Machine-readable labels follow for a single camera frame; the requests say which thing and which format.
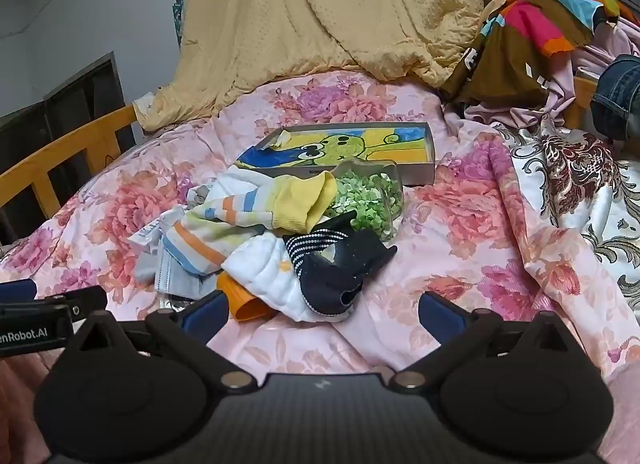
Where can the dark cabinet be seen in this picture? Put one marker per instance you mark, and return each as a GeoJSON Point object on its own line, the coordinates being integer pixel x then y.
{"type": "Point", "coordinates": [92, 93]}

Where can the brown multicolour garment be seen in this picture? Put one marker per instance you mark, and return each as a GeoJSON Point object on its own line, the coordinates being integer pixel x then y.
{"type": "Point", "coordinates": [509, 62]}

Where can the white maroon floral blanket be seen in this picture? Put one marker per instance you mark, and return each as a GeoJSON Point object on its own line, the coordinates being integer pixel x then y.
{"type": "Point", "coordinates": [575, 180]}

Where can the orange cup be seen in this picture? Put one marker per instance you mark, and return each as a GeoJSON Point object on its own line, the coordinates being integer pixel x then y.
{"type": "Point", "coordinates": [243, 306]}

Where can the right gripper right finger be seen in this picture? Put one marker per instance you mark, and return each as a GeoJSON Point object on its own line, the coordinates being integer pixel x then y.
{"type": "Point", "coordinates": [460, 334]}

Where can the pink floral bed sheet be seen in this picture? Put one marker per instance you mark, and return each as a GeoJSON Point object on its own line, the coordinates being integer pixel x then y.
{"type": "Point", "coordinates": [473, 236]}

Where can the grey face mask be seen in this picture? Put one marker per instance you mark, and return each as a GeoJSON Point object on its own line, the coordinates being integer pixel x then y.
{"type": "Point", "coordinates": [168, 277]}

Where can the yellow dotted quilt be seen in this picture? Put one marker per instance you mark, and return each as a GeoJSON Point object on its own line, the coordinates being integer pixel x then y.
{"type": "Point", "coordinates": [230, 47]}

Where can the white baby garment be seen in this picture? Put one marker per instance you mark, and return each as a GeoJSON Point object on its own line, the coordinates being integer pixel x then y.
{"type": "Point", "coordinates": [262, 265]}

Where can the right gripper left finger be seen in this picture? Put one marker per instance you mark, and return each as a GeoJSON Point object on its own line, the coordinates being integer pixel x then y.
{"type": "Point", "coordinates": [184, 335]}

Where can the blue jeans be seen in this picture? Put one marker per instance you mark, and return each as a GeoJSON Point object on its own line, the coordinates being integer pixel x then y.
{"type": "Point", "coordinates": [615, 104]}

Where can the wooden bed frame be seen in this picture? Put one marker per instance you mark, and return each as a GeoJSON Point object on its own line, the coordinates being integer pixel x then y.
{"type": "Point", "coordinates": [98, 143]}

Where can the white cotton swab box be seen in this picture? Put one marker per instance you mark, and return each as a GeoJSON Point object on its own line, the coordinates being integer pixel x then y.
{"type": "Point", "coordinates": [146, 238]}

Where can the glass jar of green stars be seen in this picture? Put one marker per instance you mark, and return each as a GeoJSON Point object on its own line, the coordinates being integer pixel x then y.
{"type": "Point", "coordinates": [373, 190]}

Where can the grey tray with cartoon lining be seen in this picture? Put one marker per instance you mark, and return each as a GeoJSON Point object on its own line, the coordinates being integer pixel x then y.
{"type": "Point", "coordinates": [304, 151]}

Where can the navy striped sock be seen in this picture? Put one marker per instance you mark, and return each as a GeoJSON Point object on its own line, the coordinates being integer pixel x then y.
{"type": "Point", "coordinates": [333, 261]}

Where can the striped pastel towel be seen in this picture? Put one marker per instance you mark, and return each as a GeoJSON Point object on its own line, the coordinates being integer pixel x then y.
{"type": "Point", "coordinates": [209, 233]}

